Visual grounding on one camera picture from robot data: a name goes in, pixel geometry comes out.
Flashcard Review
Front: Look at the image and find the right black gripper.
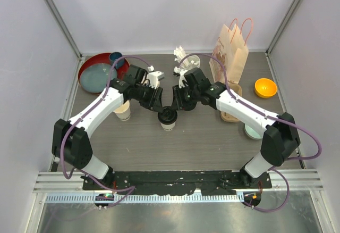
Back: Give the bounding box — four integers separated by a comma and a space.
172, 83, 200, 111

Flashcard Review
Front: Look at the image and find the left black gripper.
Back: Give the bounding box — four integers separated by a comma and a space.
134, 82, 164, 112

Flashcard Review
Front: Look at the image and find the black cup lid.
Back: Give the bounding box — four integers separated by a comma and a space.
157, 106, 177, 125

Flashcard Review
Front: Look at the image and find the stack of white paper cups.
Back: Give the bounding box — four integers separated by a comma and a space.
114, 100, 131, 121

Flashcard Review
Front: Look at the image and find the stack of black cup lids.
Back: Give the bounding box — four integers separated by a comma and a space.
183, 101, 197, 111

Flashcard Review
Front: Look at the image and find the white paper cup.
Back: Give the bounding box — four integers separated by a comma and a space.
159, 119, 176, 131

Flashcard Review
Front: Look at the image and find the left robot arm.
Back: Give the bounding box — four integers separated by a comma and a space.
52, 65, 164, 190

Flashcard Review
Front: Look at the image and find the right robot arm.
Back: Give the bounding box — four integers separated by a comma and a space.
171, 67, 301, 188

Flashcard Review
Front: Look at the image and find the white cylindrical straw holder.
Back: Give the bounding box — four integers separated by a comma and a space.
180, 55, 200, 70

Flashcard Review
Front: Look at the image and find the red round tray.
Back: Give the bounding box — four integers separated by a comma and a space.
78, 53, 130, 89

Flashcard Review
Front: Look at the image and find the white wrapped straws bundle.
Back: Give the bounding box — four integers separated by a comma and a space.
173, 46, 186, 62

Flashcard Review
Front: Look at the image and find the brown pulp cup carrier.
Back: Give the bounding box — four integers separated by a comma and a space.
220, 82, 242, 123

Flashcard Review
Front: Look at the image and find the dark blue ceramic mug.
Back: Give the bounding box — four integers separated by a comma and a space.
109, 52, 125, 70

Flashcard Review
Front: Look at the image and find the blue-grey ceramic plate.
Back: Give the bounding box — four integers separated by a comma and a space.
80, 63, 111, 94

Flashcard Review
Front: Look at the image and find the printed kraft paper bag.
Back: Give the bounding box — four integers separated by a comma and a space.
209, 18, 253, 84

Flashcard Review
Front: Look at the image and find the pale green ceramic bowl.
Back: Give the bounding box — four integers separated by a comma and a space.
244, 124, 262, 140

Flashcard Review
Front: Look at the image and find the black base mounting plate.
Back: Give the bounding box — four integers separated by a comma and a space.
82, 170, 272, 196

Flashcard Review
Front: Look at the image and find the orange plastic bowl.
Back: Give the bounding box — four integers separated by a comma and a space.
254, 78, 278, 98

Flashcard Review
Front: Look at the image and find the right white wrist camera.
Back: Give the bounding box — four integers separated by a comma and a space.
173, 66, 196, 89

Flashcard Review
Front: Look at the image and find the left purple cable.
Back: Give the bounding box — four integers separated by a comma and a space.
60, 55, 155, 209

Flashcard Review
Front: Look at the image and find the purple cable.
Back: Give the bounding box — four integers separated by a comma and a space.
60, 55, 155, 209
176, 53, 322, 214

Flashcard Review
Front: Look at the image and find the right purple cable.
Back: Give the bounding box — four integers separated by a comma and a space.
176, 53, 322, 214

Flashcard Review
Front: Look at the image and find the aluminium frame rail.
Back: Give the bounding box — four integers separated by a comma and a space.
33, 169, 323, 206

